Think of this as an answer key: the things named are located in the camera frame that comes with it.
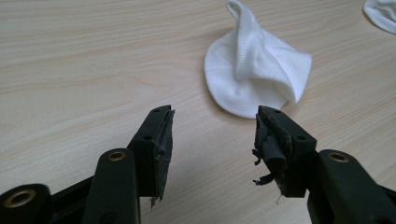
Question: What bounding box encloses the white ankle sock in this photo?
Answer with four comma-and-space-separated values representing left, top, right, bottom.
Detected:
204, 0, 313, 119
362, 0, 396, 35

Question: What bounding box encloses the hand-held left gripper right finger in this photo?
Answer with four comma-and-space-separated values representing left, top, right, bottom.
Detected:
251, 105, 318, 198

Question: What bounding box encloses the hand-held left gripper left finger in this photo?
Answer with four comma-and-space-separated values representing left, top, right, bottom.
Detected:
126, 105, 176, 201

